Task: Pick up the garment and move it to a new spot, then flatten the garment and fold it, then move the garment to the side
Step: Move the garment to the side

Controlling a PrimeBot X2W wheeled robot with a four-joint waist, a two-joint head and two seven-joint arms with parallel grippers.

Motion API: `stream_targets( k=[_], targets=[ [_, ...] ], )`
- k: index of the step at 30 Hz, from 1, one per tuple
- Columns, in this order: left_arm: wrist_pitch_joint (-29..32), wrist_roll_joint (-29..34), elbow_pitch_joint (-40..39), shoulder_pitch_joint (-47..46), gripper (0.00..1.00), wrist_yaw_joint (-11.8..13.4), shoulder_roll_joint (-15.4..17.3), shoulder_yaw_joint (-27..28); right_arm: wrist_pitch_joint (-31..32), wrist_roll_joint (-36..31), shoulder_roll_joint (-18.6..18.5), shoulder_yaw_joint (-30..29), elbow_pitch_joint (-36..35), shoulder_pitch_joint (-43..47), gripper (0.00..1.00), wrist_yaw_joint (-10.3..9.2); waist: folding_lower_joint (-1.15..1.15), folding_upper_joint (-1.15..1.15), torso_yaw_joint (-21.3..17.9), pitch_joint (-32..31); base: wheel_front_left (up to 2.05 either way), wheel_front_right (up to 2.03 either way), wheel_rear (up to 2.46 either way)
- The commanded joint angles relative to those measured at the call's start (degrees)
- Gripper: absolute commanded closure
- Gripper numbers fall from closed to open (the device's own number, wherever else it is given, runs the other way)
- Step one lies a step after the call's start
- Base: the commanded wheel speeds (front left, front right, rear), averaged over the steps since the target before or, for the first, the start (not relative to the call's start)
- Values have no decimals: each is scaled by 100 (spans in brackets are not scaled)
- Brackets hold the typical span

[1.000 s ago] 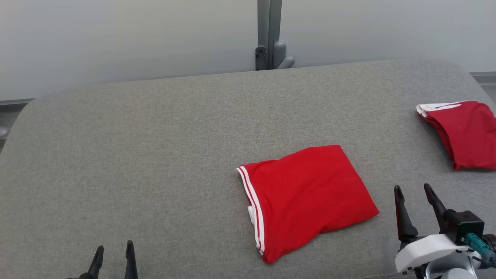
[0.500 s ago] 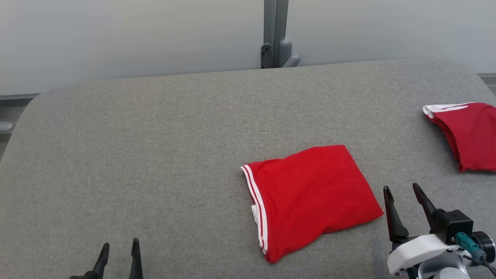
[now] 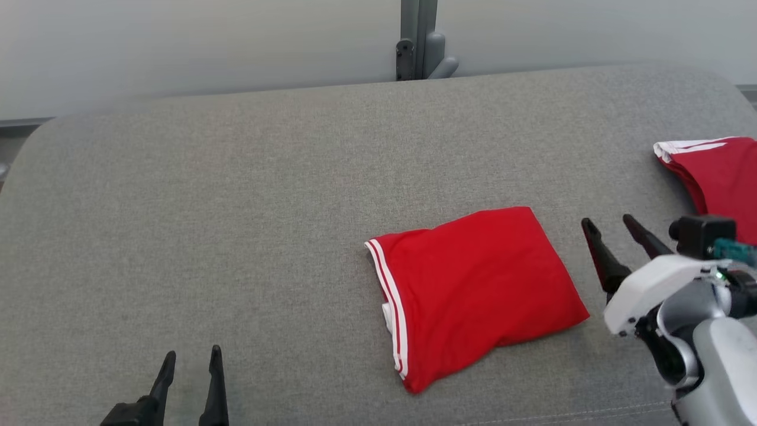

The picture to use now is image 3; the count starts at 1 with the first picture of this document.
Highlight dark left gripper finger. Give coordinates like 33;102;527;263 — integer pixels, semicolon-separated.
198;346;229;426
148;351;177;415

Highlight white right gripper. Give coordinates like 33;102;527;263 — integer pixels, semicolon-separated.
581;214;733;339

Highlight red shorts with white stripes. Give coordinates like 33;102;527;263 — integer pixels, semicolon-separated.
654;137;757;246

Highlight red jersey with white trim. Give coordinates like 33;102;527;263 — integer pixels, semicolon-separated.
364;206;590;395

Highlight grey fabric sofa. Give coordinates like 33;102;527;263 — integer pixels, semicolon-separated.
0;64;757;426

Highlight teal plug right camera cable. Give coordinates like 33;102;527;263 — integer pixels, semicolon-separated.
713;238;757;268

